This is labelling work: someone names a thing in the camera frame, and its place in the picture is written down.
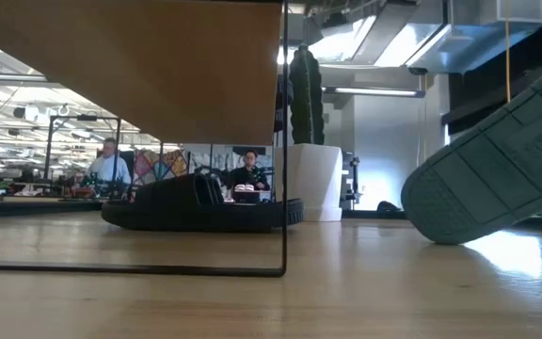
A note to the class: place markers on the green rubber slide sandal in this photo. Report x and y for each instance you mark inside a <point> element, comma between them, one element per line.
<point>497,174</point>

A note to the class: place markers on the person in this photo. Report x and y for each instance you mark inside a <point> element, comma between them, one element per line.
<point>248,176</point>
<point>108,167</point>

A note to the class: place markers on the white faceted planter pot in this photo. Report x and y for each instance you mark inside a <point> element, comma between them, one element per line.
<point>315,183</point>

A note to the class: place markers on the white hanging cloth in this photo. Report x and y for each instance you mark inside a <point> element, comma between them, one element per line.
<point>219,157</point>

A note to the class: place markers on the green columnar cactus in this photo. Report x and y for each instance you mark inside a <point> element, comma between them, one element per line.
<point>308,103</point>

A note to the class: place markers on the black background stand device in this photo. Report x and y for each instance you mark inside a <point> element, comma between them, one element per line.
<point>353,188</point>

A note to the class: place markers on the colourful patchwork quilt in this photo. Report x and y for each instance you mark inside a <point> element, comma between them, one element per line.
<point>172,165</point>

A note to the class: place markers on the black table clamp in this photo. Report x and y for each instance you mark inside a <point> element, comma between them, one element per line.
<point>388,206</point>

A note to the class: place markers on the fluorescent ceiling light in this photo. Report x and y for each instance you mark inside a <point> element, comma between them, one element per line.
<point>379,91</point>

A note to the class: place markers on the wooden shelf with black frame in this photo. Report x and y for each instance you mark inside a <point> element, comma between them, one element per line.
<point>134,70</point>

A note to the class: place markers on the silver ceiling duct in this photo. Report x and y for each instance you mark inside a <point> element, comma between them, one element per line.
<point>417,42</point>

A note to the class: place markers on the black background rig frame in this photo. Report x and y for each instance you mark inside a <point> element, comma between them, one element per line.
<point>49,146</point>

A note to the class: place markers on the black metal table frame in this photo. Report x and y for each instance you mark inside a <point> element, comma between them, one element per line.
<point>40,207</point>

